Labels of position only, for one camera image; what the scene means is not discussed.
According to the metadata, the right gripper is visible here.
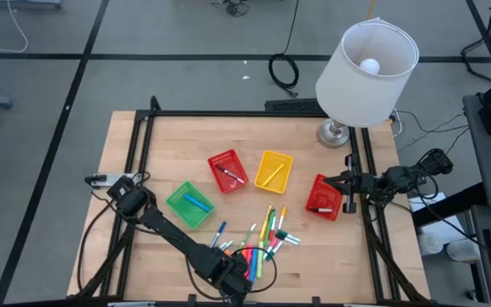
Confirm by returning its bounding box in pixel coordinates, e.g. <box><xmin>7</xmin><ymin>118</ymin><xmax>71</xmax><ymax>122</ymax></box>
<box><xmin>324</xmin><ymin>153</ymin><xmax>384</xmax><ymax>214</ymax></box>

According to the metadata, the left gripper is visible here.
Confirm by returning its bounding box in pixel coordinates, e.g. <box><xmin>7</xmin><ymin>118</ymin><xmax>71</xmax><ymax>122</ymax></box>
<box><xmin>205</xmin><ymin>246</ymin><xmax>253</xmax><ymax>306</ymax></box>

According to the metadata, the blue highlighter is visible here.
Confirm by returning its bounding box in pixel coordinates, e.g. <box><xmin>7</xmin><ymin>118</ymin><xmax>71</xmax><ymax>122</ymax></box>
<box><xmin>182</xmin><ymin>193</ymin><xmax>211</xmax><ymax>213</ymax></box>
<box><xmin>249</xmin><ymin>249</ymin><xmax>258</xmax><ymax>283</ymax></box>

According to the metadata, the light green highlighter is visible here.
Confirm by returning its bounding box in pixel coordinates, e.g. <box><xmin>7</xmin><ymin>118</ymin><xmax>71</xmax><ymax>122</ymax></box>
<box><xmin>256</xmin><ymin>240</ymin><xmax>265</xmax><ymax>281</ymax></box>

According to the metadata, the yellow highlighter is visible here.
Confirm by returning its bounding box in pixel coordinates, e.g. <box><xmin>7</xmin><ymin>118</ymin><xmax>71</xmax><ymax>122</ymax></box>
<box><xmin>261</xmin><ymin>163</ymin><xmax>286</xmax><ymax>188</ymax></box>
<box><xmin>258</xmin><ymin>205</ymin><xmax>273</xmax><ymax>240</ymax></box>

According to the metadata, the white marker green cap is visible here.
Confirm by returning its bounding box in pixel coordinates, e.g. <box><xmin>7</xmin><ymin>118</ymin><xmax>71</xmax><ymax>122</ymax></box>
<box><xmin>274</xmin><ymin>234</ymin><xmax>300</xmax><ymax>246</ymax></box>

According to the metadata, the red plastic basket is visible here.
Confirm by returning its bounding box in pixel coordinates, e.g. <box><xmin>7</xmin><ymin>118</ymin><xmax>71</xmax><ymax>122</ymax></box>
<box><xmin>206</xmin><ymin>148</ymin><xmax>250</xmax><ymax>194</ymax></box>
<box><xmin>304</xmin><ymin>173</ymin><xmax>344</xmax><ymax>222</ymax></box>

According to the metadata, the white marker pink cap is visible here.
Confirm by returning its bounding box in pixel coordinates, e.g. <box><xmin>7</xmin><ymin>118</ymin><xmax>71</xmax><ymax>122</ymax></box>
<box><xmin>263</xmin><ymin>237</ymin><xmax>279</xmax><ymax>259</ymax></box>

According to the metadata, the yellow plastic basket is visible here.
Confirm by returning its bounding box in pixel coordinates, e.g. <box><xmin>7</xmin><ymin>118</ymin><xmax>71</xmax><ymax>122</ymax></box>
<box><xmin>253</xmin><ymin>149</ymin><xmax>294</xmax><ymax>195</ymax></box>

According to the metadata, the table lamp white shade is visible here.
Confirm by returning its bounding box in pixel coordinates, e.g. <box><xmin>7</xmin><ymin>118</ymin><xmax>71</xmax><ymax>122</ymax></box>
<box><xmin>315</xmin><ymin>16</ymin><xmax>420</xmax><ymax>149</ymax></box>

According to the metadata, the black power strip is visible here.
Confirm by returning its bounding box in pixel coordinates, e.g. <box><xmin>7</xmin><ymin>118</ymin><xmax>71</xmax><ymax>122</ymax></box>
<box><xmin>264</xmin><ymin>98</ymin><xmax>326</xmax><ymax>114</ymax></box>

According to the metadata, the green plastic basket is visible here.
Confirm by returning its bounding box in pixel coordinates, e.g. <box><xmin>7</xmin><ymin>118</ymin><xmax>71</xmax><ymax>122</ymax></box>
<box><xmin>165</xmin><ymin>180</ymin><xmax>217</xmax><ymax>231</ymax></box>

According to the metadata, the white cup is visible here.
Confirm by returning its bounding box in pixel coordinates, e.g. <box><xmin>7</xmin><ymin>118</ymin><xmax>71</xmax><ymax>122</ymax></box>
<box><xmin>417</xmin><ymin>232</ymin><xmax>443</xmax><ymax>256</ymax></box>

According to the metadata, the black bar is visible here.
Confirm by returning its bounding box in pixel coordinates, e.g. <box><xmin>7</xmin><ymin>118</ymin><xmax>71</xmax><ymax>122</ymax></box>
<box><xmin>411</xmin><ymin>182</ymin><xmax>488</xmax><ymax>228</ymax></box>

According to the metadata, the white light bulb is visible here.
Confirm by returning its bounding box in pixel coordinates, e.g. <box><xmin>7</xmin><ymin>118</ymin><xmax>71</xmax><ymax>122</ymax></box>
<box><xmin>358</xmin><ymin>57</ymin><xmax>381</xmax><ymax>76</ymax></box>

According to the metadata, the white roll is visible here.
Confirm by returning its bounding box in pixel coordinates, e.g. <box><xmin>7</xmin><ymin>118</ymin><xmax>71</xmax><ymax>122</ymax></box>
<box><xmin>446</xmin><ymin>238</ymin><xmax>482</xmax><ymax>264</ymax></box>

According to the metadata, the grey stand base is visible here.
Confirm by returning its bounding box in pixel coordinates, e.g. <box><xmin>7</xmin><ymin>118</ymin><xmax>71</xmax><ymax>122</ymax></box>
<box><xmin>0</xmin><ymin>0</ymin><xmax>64</xmax><ymax>10</ymax></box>

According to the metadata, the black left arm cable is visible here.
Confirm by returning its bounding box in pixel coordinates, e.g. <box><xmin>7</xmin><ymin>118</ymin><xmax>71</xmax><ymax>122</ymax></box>
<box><xmin>184</xmin><ymin>246</ymin><xmax>279</xmax><ymax>302</ymax></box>

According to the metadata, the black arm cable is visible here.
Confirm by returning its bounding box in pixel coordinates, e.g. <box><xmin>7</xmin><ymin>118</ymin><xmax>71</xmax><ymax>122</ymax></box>
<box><xmin>411</xmin><ymin>168</ymin><xmax>441</xmax><ymax>201</ymax></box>
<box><xmin>184</xmin><ymin>246</ymin><xmax>279</xmax><ymax>302</ymax></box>

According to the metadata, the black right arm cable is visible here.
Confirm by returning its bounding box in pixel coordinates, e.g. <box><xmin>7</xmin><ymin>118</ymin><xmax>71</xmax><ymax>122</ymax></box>
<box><xmin>411</xmin><ymin>168</ymin><xmax>441</xmax><ymax>201</ymax></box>

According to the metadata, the coiled black floor cable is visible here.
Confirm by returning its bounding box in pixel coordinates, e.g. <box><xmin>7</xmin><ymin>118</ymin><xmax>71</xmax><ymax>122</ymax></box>
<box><xmin>268</xmin><ymin>0</ymin><xmax>301</xmax><ymax>98</ymax></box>

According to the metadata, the black cable beside frame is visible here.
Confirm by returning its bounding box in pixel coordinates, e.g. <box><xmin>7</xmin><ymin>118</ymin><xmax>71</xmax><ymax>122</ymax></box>
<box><xmin>77</xmin><ymin>189</ymin><xmax>118</xmax><ymax>298</ymax></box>

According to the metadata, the black cable bundle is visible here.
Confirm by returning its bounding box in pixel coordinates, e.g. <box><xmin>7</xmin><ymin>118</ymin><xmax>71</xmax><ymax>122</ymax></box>
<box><xmin>211</xmin><ymin>0</ymin><xmax>251</xmax><ymax>18</ymax></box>

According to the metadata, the white floor cable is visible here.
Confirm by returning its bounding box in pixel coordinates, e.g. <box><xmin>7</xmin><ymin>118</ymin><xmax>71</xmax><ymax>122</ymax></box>
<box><xmin>0</xmin><ymin>0</ymin><xmax>30</xmax><ymax>55</ymax></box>

